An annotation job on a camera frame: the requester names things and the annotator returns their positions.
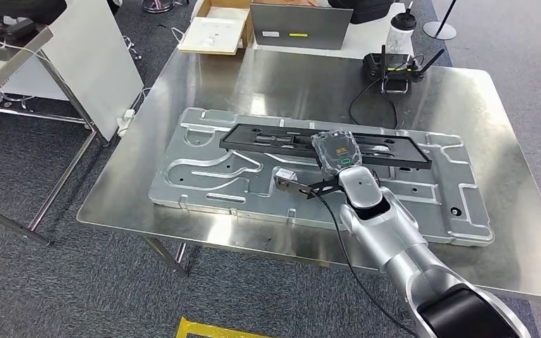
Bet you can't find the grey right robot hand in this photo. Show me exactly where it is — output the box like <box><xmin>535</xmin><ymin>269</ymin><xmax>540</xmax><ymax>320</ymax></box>
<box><xmin>311</xmin><ymin>130</ymin><xmax>362</xmax><ymax>182</ymax></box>

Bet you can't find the black plastic panel part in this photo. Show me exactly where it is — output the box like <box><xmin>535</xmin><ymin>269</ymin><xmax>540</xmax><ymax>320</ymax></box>
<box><xmin>219</xmin><ymin>123</ymin><xmax>433</xmax><ymax>170</ymax></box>

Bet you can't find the stainless steel workbench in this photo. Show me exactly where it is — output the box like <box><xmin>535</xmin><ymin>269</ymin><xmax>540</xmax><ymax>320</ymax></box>
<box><xmin>76</xmin><ymin>46</ymin><xmax>541</xmax><ymax>304</ymax></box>

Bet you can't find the black router with antennas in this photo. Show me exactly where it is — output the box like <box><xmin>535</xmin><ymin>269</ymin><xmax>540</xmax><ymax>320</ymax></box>
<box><xmin>363</xmin><ymin>44</ymin><xmax>445</xmax><ymax>95</ymax></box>

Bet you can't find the large stamped metal panel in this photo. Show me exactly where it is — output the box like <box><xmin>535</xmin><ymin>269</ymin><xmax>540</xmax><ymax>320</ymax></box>
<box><xmin>148</xmin><ymin>107</ymin><xmax>495</xmax><ymax>247</ymax></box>

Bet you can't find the white bottle black cap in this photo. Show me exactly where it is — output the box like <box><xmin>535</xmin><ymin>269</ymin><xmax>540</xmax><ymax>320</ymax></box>
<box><xmin>385</xmin><ymin>1</ymin><xmax>417</xmax><ymax>58</ymax></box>

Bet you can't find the grey laptop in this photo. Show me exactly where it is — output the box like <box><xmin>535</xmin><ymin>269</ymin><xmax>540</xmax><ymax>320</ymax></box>
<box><xmin>250</xmin><ymin>2</ymin><xmax>354</xmax><ymax>51</ymax></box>

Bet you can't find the black bag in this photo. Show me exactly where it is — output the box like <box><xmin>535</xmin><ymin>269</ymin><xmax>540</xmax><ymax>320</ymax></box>
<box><xmin>328</xmin><ymin>0</ymin><xmax>395</xmax><ymax>25</ymax></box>

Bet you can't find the black pole round base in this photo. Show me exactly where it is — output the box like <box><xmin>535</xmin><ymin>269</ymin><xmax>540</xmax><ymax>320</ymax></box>
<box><xmin>423</xmin><ymin>0</ymin><xmax>458</xmax><ymax>41</ymax></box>

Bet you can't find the cardboard box white insert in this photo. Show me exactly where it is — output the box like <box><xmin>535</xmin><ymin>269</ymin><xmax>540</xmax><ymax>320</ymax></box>
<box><xmin>177</xmin><ymin>0</ymin><xmax>255</xmax><ymax>56</ymax></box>

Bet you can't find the white power adapter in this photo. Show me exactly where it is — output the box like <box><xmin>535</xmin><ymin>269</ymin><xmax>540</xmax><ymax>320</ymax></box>
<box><xmin>116</xmin><ymin>109</ymin><xmax>136</xmax><ymax>137</ymax></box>

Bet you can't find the yellow floor tape square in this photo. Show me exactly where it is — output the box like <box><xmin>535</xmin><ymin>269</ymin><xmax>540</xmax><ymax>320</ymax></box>
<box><xmin>175</xmin><ymin>317</ymin><xmax>271</xmax><ymax>338</ymax></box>

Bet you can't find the white partition board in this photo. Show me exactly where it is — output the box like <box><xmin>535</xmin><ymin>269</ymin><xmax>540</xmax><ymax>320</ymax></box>
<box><xmin>0</xmin><ymin>0</ymin><xmax>145</xmax><ymax>143</ymax></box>

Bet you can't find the steel side table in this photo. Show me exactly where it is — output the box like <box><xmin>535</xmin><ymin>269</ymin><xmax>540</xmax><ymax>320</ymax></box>
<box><xmin>0</xmin><ymin>18</ymin><xmax>109</xmax><ymax>248</ymax></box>

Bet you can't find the black pouch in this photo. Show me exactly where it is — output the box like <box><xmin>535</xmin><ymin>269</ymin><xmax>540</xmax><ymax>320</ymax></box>
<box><xmin>0</xmin><ymin>0</ymin><xmax>68</xmax><ymax>27</ymax></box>

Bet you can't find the black router cable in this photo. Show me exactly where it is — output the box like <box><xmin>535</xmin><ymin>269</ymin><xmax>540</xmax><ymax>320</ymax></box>
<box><xmin>349</xmin><ymin>78</ymin><xmax>398</xmax><ymax>129</ymax></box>

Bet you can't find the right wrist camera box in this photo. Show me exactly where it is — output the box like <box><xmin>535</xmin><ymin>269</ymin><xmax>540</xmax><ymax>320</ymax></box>
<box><xmin>273</xmin><ymin>168</ymin><xmax>344</xmax><ymax>199</ymax></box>

